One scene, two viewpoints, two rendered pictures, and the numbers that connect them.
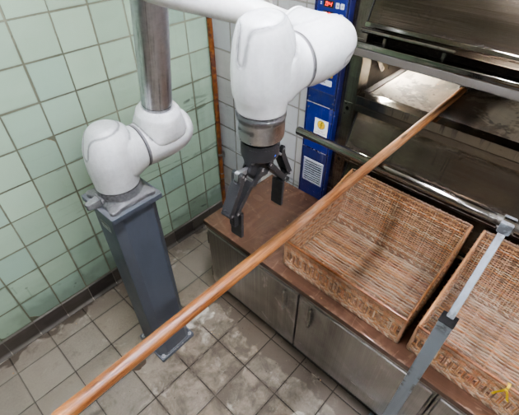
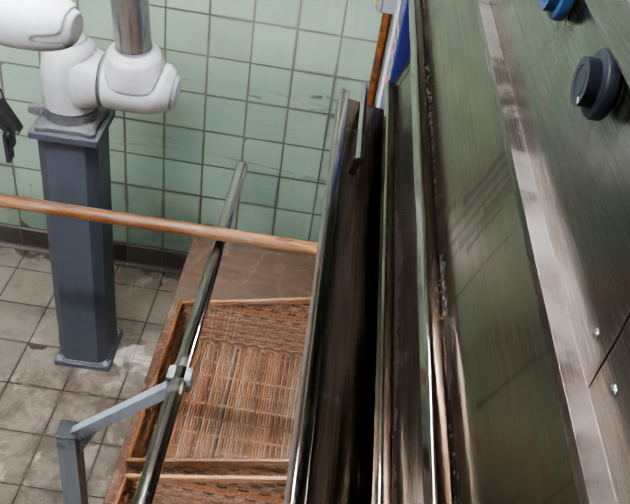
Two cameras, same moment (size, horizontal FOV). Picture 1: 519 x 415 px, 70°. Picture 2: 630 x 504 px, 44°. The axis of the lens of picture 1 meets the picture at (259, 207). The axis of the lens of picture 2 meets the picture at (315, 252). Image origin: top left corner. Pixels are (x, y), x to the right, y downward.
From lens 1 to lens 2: 155 cm
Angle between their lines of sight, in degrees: 35
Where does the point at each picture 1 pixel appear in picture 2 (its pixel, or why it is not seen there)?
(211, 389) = (49, 426)
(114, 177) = (49, 90)
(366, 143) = not seen: hidden behind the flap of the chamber
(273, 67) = not seen: outside the picture
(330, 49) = not seen: outside the picture
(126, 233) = (44, 159)
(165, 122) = (119, 66)
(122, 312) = not seen: hidden behind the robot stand
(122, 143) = (67, 61)
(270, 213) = (259, 291)
